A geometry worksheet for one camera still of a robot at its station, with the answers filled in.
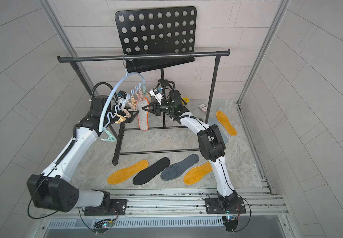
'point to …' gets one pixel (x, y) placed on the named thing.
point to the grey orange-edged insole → (142, 114)
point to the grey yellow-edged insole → (194, 174)
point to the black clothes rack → (117, 147)
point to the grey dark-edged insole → (172, 170)
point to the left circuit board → (102, 226)
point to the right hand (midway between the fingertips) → (146, 110)
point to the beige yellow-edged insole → (224, 120)
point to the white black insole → (148, 173)
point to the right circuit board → (230, 222)
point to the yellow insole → (122, 175)
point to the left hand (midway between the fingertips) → (136, 108)
